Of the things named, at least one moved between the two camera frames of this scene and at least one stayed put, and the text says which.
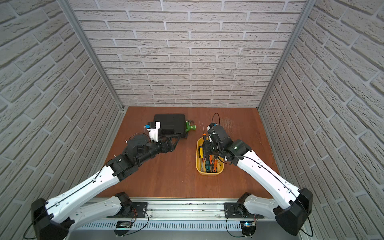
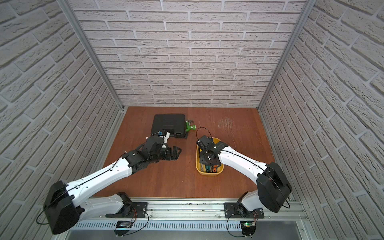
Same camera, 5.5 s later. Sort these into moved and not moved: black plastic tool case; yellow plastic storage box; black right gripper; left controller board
Moved: black right gripper
Not moved: yellow plastic storage box; left controller board; black plastic tool case
